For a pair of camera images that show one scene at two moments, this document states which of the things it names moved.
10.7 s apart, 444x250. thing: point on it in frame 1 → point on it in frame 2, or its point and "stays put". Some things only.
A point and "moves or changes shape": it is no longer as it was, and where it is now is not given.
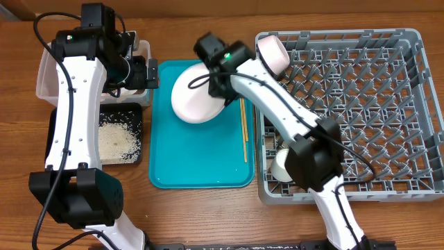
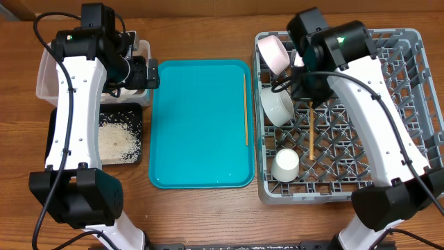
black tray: x=120 y=132 stays put
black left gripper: x=143 y=79 stays put
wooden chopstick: x=245 y=153 moves or changes shape
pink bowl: x=274 y=53 stays put
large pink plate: x=195 y=105 → x=298 y=60
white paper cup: x=278 y=169 stays put
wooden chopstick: x=247 y=137 stays put
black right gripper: x=216 y=89 → x=310 y=96
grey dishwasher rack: x=376 y=85 stays put
